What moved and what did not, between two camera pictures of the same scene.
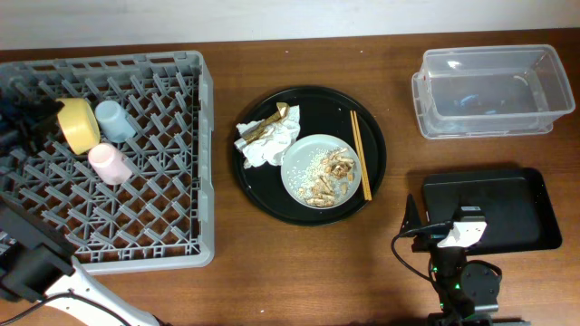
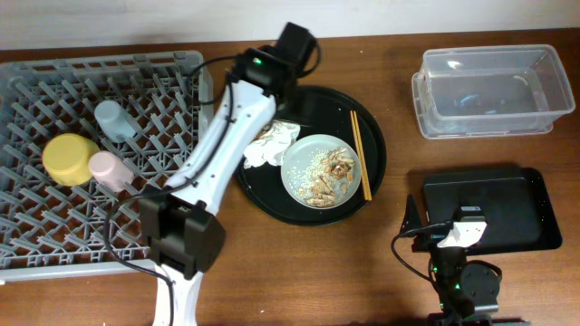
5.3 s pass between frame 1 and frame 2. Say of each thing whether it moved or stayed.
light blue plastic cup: stayed
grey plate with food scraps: stayed
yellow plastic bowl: moved
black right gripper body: stayed
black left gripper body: moved
